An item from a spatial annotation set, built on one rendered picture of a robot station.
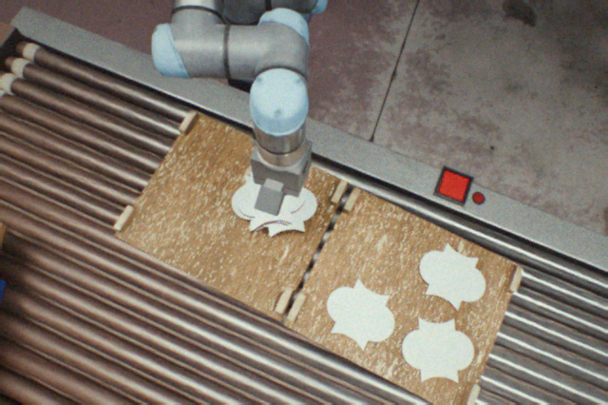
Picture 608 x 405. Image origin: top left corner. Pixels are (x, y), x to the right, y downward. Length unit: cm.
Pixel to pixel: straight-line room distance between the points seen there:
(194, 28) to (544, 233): 89
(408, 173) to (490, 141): 125
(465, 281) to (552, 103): 165
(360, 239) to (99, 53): 82
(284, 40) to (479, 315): 70
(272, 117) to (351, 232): 52
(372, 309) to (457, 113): 152
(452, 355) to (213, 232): 57
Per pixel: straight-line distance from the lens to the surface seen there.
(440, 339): 108
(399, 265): 109
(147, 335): 110
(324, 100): 234
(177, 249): 111
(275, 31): 72
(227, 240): 109
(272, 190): 83
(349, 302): 105
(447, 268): 111
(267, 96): 64
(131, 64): 137
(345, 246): 109
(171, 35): 74
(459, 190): 119
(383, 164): 119
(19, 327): 121
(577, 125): 263
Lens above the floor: 198
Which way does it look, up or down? 70 degrees down
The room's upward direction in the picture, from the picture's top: 6 degrees clockwise
